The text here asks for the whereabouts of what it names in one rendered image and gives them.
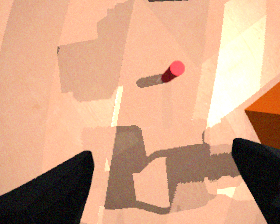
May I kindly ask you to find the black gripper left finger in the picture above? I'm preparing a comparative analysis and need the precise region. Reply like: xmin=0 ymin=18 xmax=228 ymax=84
xmin=0 ymin=151 xmax=95 ymax=224

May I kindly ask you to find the red peg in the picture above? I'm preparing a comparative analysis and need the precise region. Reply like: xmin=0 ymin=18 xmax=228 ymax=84
xmin=161 ymin=60 xmax=185 ymax=83

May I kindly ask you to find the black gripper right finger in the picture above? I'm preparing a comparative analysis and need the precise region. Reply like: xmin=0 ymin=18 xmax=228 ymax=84
xmin=232 ymin=137 xmax=280 ymax=224

